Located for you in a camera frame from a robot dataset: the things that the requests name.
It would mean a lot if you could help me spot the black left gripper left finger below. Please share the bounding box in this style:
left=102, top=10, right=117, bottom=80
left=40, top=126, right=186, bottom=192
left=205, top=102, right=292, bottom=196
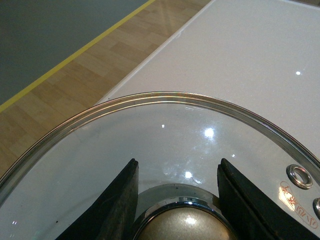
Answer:
left=57, top=159, right=139, bottom=240

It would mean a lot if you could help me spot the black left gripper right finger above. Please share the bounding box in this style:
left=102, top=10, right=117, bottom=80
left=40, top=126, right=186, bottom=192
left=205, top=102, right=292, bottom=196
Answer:
left=217, top=158, right=318, bottom=240

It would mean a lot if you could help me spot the glass pot lid with knob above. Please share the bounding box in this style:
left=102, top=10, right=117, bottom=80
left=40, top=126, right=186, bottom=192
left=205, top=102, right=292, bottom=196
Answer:
left=0, top=92, right=320, bottom=240

